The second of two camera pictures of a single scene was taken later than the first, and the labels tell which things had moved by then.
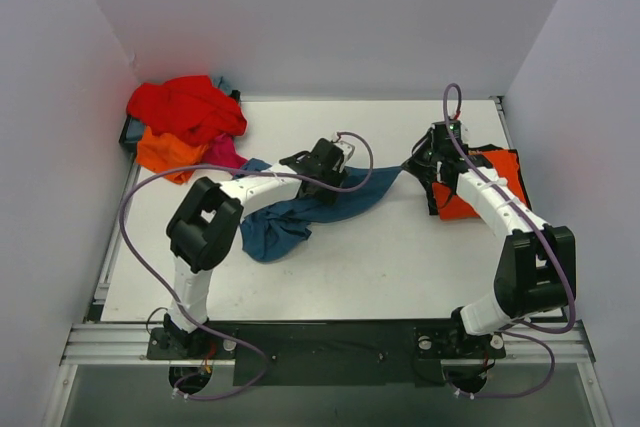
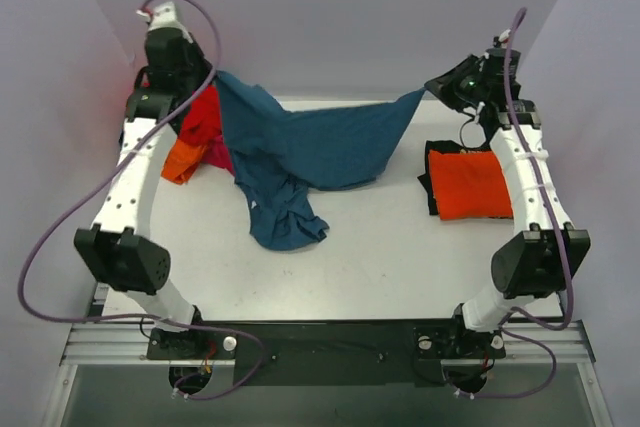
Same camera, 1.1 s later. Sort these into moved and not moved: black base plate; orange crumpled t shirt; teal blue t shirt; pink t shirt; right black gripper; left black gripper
Moved: teal blue t shirt; right black gripper; left black gripper
Not moved: orange crumpled t shirt; black base plate; pink t shirt
